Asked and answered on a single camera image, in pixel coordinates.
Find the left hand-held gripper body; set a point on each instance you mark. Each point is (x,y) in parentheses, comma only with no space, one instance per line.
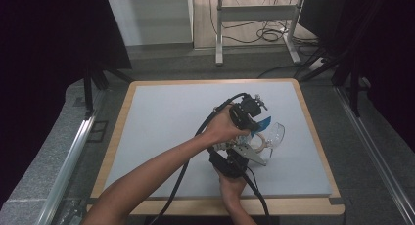
(246,109)

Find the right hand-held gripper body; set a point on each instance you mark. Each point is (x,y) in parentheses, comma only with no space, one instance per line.
(231,166)

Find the blue and white milk carton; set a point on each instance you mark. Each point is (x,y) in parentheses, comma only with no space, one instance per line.
(265,122)

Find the person's right hand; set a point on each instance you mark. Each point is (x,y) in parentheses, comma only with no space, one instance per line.
(233,189)

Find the person's left hand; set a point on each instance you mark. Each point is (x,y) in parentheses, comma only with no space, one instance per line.
(221,128)

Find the pale grey table mat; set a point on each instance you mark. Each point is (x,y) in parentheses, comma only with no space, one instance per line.
(202,91)

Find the light wooden table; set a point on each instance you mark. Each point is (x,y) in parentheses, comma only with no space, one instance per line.
(195,208)

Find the white power strip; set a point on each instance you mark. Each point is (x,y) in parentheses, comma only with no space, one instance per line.
(316,64)

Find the black metal stand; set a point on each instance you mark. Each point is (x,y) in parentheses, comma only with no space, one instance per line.
(354,88)

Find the white board panel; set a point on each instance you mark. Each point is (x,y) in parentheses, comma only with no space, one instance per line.
(150,21)

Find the black square floor plate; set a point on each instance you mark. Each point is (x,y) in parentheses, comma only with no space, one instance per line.
(97,131)

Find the black tripod stand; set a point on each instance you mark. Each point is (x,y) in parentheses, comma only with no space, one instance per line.
(88,91)

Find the dark curtain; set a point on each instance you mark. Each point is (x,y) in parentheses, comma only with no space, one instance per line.
(391,39)
(39,55)

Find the white metal desk frame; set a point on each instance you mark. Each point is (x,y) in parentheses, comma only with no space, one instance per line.
(257,12)

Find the aluminium floor rail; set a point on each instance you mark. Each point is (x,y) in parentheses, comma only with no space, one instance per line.
(375,153)
(70,163)

